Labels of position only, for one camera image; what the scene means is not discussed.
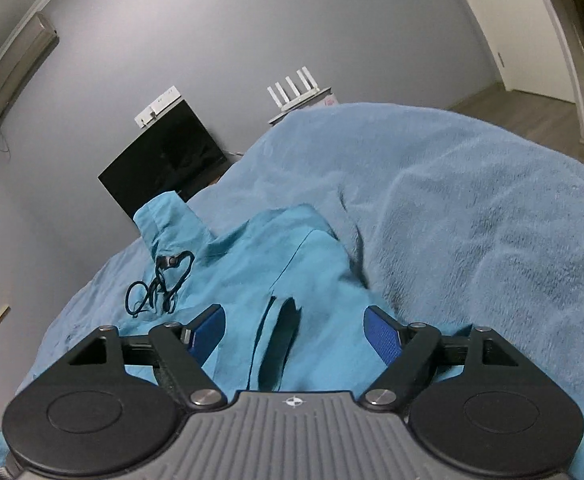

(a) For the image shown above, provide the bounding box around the teal hooded sweatshirt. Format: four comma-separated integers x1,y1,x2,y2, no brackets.
0,190,465,468

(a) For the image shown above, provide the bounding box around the light blue fleece blanket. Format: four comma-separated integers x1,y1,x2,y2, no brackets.
16,102,584,480

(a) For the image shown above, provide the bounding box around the black monitor screen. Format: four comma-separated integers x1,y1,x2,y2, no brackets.
99,100,231,217

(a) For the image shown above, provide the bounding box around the white wifi router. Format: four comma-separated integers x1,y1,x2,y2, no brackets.
267,66,332,114

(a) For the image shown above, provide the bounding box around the white wall power strip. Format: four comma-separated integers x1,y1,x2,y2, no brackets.
135,86,181,129

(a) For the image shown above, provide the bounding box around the wall air conditioner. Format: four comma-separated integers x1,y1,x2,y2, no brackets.
0,12,59,126

